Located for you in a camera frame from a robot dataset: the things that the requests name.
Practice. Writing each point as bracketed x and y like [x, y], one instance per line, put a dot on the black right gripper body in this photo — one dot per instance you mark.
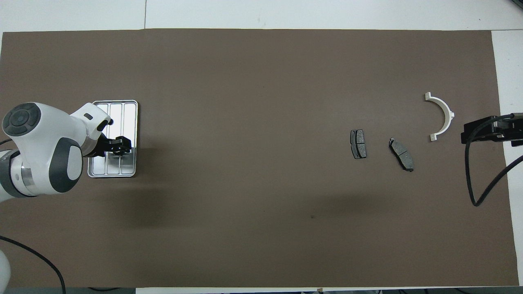
[506, 128]

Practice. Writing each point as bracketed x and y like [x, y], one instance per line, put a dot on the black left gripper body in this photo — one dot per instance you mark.
[100, 147]

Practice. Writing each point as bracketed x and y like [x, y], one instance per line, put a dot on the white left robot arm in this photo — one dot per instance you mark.
[45, 139]

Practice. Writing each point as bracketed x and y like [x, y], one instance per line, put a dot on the silver metal tray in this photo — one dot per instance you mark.
[128, 122]

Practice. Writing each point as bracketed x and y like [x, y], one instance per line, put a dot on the dark grey curved brake pad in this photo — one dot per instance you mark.
[402, 155]

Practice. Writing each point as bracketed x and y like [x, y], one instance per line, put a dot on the brown table mat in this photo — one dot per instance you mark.
[204, 61]

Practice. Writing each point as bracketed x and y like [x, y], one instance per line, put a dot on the dark grey rectangular brake pad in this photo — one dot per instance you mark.
[358, 145]

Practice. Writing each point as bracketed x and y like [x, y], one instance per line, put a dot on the white semicircular plastic bracket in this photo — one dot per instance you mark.
[448, 118]

